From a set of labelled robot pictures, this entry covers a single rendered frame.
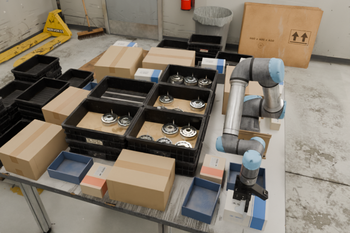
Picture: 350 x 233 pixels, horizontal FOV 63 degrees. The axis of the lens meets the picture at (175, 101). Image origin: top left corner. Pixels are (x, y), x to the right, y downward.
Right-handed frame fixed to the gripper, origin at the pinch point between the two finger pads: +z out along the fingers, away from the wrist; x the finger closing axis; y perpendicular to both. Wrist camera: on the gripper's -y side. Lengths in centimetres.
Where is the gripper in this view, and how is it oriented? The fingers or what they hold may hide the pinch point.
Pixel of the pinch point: (246, 207)
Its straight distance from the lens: 153.5
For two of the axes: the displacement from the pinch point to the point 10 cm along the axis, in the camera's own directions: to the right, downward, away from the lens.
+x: -3.0, 5.5, -7.8
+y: -9.6, -1.7, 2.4
